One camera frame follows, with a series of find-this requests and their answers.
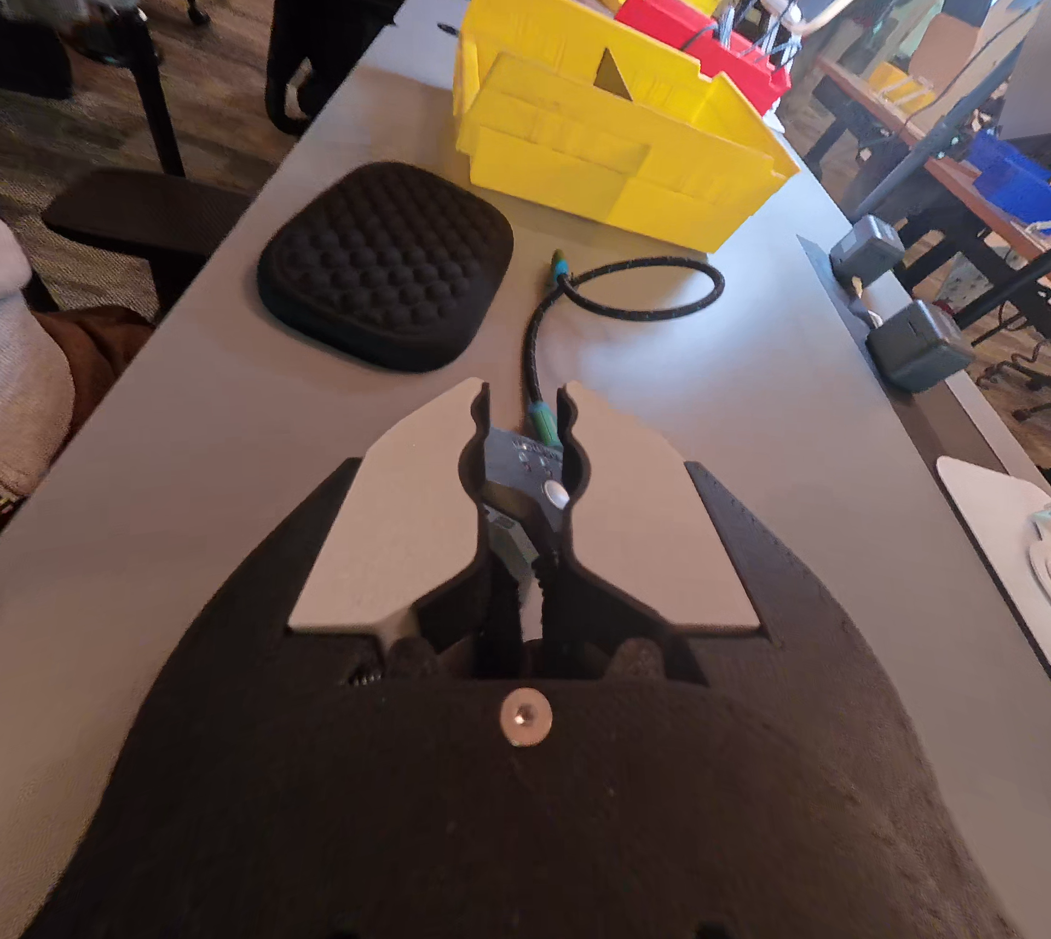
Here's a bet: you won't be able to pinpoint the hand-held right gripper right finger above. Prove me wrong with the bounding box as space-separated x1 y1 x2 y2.
557 381 761 635

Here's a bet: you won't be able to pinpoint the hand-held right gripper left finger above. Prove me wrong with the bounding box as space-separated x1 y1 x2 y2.
287 378 494 638

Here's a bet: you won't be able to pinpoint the black braided hdmi cable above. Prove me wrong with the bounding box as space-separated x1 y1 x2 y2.
523 249 727 451

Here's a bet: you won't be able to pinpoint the black bumpy wrist rest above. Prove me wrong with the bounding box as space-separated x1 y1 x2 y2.
256 161 516 373

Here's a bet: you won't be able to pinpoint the grey power adapter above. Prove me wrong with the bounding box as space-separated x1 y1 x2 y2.
829 215 906 285
866 298 977 394

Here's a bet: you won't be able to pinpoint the white mouse pad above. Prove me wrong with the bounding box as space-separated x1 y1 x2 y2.
936 454 1051 669

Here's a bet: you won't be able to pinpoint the person's brown pants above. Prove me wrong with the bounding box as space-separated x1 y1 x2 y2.
33 305 157 456

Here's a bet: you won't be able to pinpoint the large yellow plastic bin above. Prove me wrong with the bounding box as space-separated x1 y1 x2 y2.
453 0 801 254

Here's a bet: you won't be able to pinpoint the person's beige sweatshirt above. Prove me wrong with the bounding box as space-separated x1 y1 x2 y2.
0 216 77 500

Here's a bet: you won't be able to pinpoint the black chair armrest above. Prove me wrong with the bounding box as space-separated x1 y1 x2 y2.
41 167 251 316

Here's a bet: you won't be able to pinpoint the brown wooden table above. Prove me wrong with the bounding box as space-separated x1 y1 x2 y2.
813 60 1051 258

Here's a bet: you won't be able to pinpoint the blue plastic bins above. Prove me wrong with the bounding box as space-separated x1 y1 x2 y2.
969 130 1051 221

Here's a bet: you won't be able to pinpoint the red plastic bin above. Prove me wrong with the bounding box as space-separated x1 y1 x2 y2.
614 0 793 117

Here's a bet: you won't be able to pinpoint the black chair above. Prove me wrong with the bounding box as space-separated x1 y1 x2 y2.
0 3 186 176

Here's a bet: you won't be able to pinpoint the cardboard box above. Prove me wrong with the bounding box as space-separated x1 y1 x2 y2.
911 11 996 104

